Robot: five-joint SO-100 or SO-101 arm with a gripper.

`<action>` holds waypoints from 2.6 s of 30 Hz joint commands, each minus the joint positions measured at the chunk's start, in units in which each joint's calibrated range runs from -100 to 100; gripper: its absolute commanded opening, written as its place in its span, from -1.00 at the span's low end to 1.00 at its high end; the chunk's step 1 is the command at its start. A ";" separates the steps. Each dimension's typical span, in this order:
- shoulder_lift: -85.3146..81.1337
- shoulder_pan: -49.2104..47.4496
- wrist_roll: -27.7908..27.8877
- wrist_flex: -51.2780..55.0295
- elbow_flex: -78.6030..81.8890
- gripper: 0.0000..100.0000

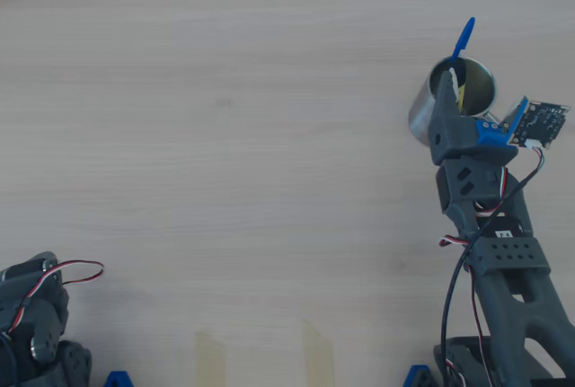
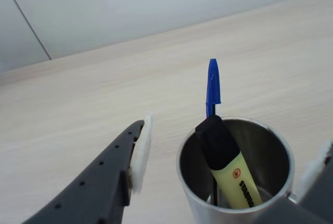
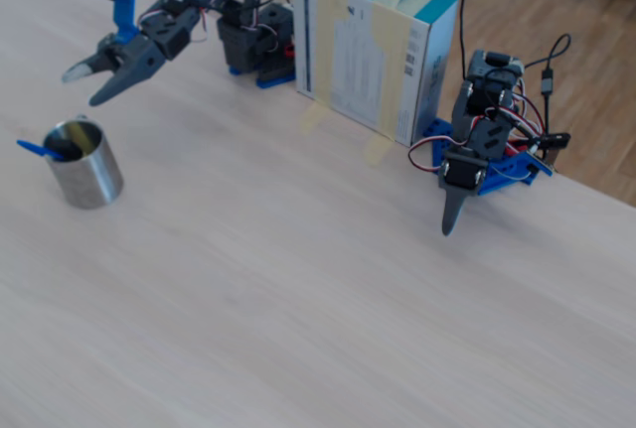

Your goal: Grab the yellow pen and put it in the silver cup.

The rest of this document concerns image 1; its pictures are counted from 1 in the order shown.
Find grey camera-carrying gripper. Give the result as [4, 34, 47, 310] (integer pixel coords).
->
[429, 67, 518, 166]

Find blue ballpoint pen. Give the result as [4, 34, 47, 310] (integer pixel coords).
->
[448, 16, 476, 67]

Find wrist camera board blue mount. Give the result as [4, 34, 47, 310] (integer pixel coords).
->
[474, 95, 572, 151]

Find yellow highlighter with black cap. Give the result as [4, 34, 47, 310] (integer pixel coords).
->
[450, 59, 468, 115]

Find red white servo wire loop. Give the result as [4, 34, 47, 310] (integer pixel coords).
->
[8, 259, 105, 339]

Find yellow masking tape strip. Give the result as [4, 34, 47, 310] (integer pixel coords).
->
[195, 331, 226, 387]
[301, 318, 336, 387]

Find perforated blue base plate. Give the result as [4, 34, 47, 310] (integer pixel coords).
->
[103, 371, 136, 387]

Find small blue base plate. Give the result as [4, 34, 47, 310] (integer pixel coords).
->
[402, 364, 433, 387]

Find red white servo wires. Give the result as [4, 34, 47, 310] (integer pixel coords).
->
[438, 166, 511, 387]

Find grey camera-carrying robot arm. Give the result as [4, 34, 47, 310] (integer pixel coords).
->
[433, 153, 575, 387]

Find silver metal cup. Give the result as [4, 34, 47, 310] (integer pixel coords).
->
[407, 57, 505, 149]

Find grey camera-less robot arm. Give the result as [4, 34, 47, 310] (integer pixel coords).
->
[0, 251, 93, 387]

